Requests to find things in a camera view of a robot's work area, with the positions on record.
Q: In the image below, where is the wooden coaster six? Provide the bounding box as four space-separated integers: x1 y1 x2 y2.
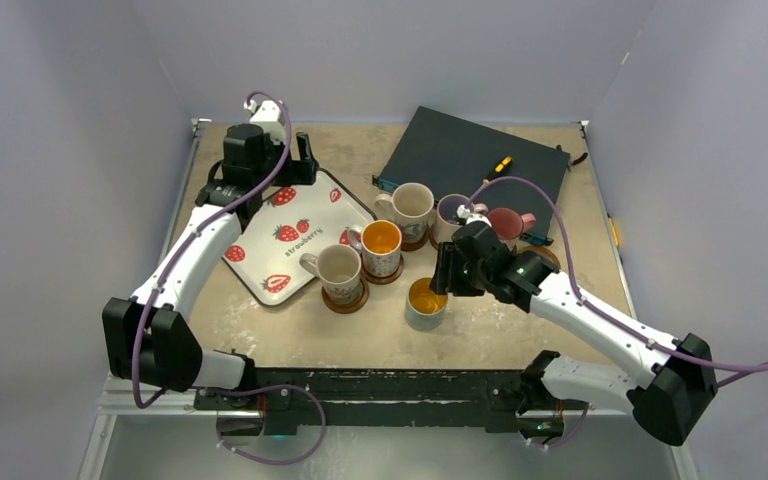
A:
321 279 369 314

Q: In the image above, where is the yellow black screwdriver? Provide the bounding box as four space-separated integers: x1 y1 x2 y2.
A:
482 156 513 184

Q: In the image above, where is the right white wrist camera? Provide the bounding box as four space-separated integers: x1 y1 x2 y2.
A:
456 204 491 226

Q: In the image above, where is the pink inside dark mug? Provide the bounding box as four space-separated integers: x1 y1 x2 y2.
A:
487 207 537 250

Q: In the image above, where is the beige cream mug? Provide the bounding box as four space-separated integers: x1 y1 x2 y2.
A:
299 244 362 306

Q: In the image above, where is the purple inside pink mug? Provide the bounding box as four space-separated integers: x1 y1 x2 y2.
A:
431 194 469 246

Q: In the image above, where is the white floral mug orange inside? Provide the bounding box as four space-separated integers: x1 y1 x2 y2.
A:
347 220 402 277

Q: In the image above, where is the cream white mug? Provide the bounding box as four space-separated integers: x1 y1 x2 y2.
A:
374 183 435 244

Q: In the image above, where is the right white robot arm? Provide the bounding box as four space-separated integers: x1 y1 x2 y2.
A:
430 222 718 446

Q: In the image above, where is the dark blue network switch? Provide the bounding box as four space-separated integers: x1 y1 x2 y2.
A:
371 105 571 248

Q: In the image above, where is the wooden coaster four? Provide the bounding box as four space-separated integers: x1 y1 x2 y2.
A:
517 245 561 267

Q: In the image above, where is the black cable behind switch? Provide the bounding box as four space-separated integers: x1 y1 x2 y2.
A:
556 145 589 171

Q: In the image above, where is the wooden coaster five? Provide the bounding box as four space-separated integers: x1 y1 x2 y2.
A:
361 255 404 285

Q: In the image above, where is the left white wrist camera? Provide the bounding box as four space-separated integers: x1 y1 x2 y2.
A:
243 100 288 144

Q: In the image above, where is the blue mug orange inside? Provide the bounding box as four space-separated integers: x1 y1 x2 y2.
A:
404 277 448 331

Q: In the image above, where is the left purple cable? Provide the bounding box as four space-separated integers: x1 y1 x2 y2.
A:
130 91 327 466

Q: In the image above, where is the white strawberry tray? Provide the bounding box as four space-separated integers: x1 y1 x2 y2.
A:
223 170 376 307

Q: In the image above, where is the aluminium frame rail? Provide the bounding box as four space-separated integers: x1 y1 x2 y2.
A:
95 377 259 419

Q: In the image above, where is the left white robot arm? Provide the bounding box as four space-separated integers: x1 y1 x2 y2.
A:
102 123 319 409

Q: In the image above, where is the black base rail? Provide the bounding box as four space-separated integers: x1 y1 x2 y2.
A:
194 367 584 439

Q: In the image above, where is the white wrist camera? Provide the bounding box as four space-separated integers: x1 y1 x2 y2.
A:
456 204 491 226
243 100 288 144

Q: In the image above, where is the wooden coaster one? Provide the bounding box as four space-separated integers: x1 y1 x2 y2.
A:
401 227 431 252

